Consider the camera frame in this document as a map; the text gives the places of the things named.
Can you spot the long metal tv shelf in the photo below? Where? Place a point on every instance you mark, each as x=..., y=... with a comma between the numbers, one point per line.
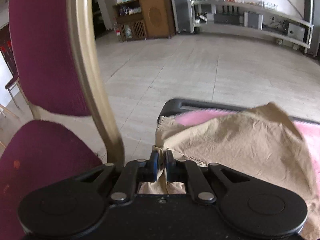
x=247, y=19

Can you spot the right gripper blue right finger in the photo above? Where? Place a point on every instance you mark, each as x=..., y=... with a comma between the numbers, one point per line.
x=188, y=173

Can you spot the wooden cabinet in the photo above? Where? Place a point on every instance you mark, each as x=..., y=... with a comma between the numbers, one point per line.
x=144, y=19

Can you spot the pink cartoon blanket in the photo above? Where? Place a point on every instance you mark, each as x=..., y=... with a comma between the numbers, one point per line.
x=309, y=130

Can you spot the grey tall speaker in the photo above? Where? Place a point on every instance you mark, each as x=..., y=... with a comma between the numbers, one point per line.
x=183, y=16

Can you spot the maroon banquet chair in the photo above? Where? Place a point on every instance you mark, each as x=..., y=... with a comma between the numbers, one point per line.
x=54, y=49

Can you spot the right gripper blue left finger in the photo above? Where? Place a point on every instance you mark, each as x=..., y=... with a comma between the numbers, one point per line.
x=135, y=172

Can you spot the khaki jacket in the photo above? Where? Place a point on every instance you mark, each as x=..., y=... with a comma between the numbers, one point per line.
x=261, y=142

